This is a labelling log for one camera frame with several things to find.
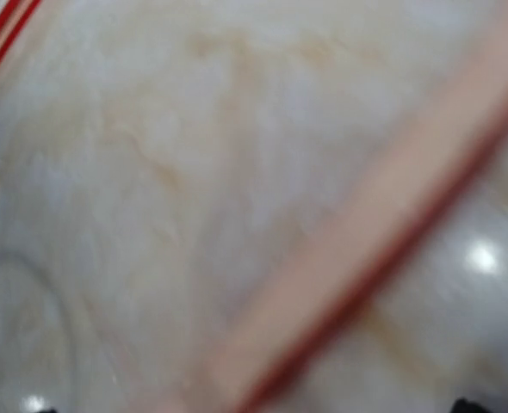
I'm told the red wooden picture frame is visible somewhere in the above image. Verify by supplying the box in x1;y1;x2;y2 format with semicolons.
0;1;508;412

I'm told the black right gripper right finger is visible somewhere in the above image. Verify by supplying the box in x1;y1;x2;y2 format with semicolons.
449;398;491;413

